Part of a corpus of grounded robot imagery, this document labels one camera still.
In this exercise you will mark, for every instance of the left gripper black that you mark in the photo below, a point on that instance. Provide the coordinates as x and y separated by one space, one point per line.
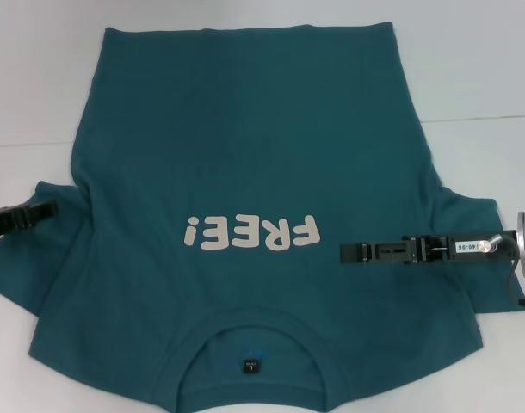
6 219

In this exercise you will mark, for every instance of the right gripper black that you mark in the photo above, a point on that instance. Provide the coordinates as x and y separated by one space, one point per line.
460 248

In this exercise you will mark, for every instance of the teal t-shirt with FREE! print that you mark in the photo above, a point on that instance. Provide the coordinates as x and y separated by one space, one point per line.
245 150

